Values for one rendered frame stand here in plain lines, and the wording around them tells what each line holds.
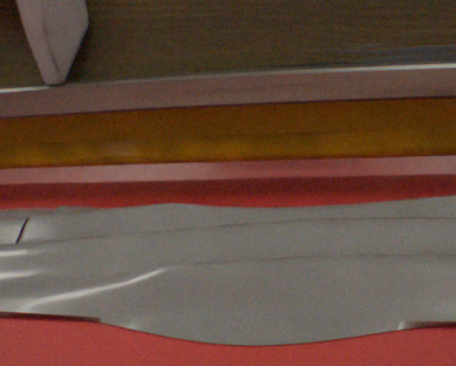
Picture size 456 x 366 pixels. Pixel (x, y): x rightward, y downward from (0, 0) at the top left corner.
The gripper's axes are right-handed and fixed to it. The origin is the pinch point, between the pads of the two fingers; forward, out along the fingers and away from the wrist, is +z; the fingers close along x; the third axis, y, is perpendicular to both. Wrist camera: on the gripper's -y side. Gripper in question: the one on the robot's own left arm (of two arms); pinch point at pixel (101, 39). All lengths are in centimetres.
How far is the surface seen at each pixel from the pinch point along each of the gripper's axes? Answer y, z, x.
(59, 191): 1.7, 5.3, 1.7
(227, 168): -4.1, 5.3, -0.8
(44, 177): 3.4, 5.3, -0.3
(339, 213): -8.3, 4.9, 5.6
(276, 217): -6.6, 4.9, 5.8
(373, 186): -9.5, 5.3, 1.8
